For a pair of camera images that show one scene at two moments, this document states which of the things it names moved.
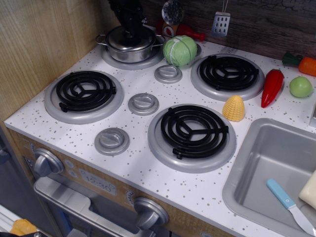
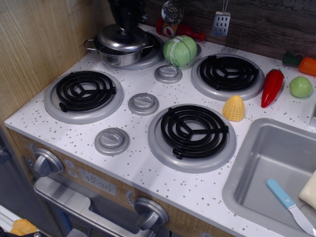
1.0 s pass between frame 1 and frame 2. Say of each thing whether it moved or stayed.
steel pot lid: moved
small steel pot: moved
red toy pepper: stayed
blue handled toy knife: stayed
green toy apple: stayed
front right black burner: stayed
